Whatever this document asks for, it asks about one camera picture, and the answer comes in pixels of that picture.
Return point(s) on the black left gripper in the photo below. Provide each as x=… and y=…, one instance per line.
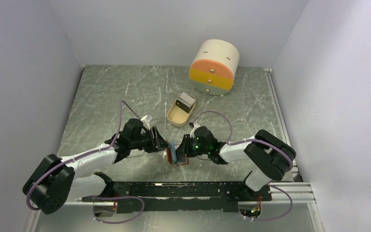
x=158, y=143

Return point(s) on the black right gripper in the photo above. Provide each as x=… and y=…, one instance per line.
x=184, y=148

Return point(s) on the brown leather card holder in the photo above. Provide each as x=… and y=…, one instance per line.
x=173, y=157

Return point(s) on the beige oval card tray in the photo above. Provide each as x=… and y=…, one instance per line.
x=178, y=117

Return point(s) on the stack of credit cards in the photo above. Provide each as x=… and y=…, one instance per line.
x=185, y=102

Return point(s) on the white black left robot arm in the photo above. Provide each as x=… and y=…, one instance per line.
x=58, y=180

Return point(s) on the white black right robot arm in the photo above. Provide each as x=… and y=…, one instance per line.
x=272, y=158

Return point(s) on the round mini drawer cabinet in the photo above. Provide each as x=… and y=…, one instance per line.
x=214, y=67

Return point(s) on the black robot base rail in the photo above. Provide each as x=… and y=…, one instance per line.
x=186, y=196

